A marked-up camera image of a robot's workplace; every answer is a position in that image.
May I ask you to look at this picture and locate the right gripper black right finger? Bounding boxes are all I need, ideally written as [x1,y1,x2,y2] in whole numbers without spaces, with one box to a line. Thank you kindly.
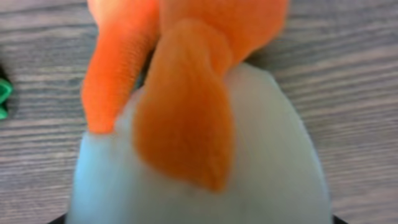
[333,215,348,224]

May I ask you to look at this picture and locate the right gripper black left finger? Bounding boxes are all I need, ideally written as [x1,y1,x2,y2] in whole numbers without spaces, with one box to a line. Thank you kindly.
[47,214,66,224]

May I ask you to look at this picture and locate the white plush duck orange feet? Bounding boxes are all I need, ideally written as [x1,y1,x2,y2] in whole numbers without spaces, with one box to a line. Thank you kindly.
[65,0,333,223]

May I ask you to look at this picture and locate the green round plastic toy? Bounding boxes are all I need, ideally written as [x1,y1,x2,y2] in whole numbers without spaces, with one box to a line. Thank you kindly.
[0,78,13,119]

